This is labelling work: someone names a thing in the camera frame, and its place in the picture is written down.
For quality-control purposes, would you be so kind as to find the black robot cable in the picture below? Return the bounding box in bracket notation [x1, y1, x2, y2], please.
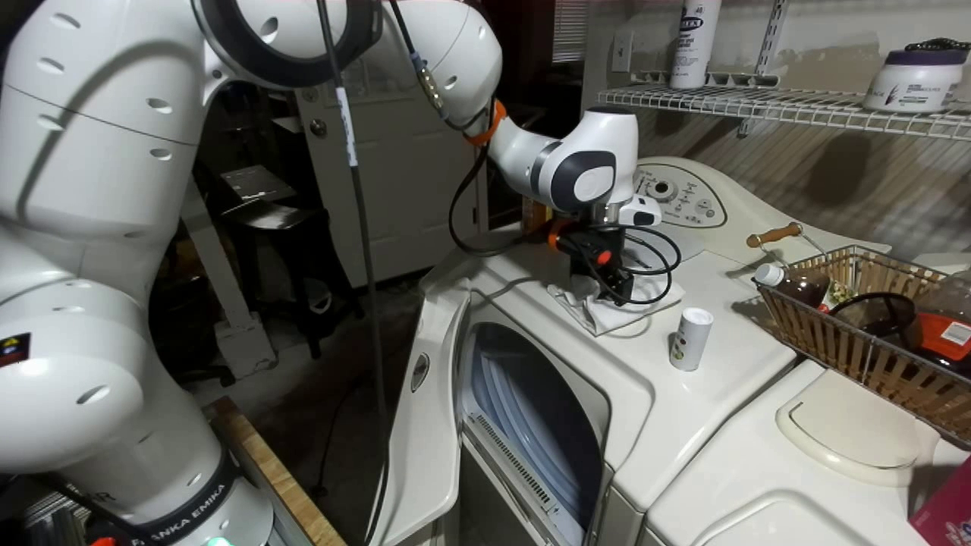
[314, 0, 402, 546]

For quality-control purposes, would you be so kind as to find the white wooden post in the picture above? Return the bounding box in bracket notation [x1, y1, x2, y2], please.
[180, 209, 280, 378]

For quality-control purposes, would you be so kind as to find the pink box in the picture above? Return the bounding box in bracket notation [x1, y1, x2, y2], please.
[907, 458, 971, 546]

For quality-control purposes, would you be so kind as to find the white front-load washing machine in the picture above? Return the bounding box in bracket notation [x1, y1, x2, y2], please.
[362, 152, 893, 546]

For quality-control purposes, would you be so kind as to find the white top-load machine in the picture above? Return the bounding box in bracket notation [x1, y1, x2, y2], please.
[646, 359, 971, 546]

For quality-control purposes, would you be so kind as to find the white spray can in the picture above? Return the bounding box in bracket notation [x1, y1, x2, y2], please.
[668, 0, 726, 91]

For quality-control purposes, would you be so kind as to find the black coiled cable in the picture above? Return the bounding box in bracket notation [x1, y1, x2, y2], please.
[831, 287, 919, 342]

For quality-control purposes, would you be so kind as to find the brown bottle white cap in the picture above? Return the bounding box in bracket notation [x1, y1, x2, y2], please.
[755, 261, 829, 307]

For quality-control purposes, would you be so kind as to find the wooden clothespin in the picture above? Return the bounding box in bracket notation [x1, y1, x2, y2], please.
[743, 222, 806, 251]

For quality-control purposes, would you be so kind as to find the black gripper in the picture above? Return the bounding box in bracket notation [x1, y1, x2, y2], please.
[545, 218, 638, 307]

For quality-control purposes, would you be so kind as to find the orange box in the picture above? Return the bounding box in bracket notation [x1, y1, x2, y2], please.
[913, 313, 971, 370]

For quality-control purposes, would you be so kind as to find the small white bottle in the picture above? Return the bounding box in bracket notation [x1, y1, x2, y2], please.
[666, 307, 717, 377]

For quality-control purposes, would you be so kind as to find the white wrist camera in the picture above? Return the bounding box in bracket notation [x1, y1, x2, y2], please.
[616, 194, 666, 231]

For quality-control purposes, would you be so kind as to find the white towel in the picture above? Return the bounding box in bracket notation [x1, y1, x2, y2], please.
[550, 271, 687, 339]

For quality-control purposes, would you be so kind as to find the white jar dark lid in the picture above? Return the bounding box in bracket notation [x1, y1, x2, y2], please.
[863, 35, 971, 115]

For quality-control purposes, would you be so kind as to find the white wire shelf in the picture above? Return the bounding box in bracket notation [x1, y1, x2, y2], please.
[596, 86, 971, 141]

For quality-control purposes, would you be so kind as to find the black stand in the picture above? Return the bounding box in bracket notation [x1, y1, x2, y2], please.
[196, 86, 343, 359]

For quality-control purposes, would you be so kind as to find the wooden table edge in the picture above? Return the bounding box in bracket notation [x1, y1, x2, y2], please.
[208, 391, 345, 546]

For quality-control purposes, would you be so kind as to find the brown wicker basket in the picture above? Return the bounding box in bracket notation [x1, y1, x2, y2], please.
[754, 242, 971, 451]

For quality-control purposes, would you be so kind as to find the white panel door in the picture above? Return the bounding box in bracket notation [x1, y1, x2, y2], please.
[298, 48, 493, 292]

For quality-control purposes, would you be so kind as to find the white washing machine door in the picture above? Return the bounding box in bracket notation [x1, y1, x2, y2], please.
[362, 283, 474, 546]

